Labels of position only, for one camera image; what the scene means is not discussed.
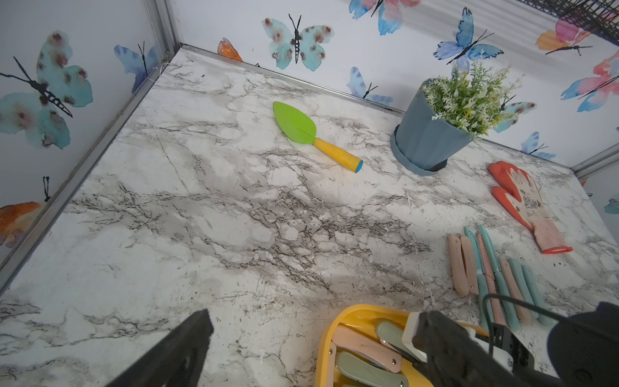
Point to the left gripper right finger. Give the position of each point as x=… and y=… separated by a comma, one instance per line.
x=470, y=373

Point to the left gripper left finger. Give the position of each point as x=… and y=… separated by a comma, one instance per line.
x=177, y=360

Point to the pink ceramic knife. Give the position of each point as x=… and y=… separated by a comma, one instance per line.
x=495, y=305

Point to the pink folding fruit knife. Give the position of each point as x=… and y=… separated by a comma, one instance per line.
x=458, y=271

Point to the pink folding knife long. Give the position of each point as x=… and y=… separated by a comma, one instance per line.
x=523, y=314

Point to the teal handle knife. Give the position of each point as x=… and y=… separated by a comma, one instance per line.
x=536, y=295

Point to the teal folding knife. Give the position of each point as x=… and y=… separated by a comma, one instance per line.
x=519, y=271

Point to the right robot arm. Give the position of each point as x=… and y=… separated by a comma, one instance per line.
x=583, y=348

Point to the yellow storage box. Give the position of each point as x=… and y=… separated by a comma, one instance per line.
x=361, y=318

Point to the red white garden glove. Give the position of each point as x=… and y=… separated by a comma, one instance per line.
x=518, y=193

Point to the potted green plant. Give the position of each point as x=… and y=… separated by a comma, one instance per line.
x=448, y=113

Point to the green yellow toy trowel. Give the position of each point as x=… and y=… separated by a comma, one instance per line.
x=301, y=129

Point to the black wire wall basket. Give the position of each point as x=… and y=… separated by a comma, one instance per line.
x=599, y=17

